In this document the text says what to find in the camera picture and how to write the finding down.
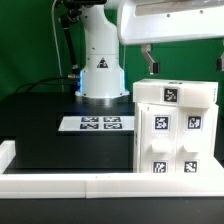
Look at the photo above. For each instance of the white cabinet door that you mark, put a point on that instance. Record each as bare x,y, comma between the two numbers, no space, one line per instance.
194,138
158,139

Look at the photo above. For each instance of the white U-shaped frame fence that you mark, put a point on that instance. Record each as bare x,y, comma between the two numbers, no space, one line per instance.
207,183

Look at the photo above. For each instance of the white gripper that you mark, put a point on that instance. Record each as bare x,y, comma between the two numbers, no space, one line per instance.
157,21

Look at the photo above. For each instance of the white cabinet top block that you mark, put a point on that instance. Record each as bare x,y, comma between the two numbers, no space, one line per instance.
195,94

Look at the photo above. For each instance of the white cabinet body box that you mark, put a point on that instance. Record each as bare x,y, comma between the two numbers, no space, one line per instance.
139,107

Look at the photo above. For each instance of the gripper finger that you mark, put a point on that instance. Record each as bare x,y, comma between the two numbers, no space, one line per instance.
220,62

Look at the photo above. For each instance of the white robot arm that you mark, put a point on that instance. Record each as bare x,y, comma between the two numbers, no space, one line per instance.
110,23

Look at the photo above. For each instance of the white base tag plate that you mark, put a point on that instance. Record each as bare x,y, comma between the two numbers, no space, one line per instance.
96,123

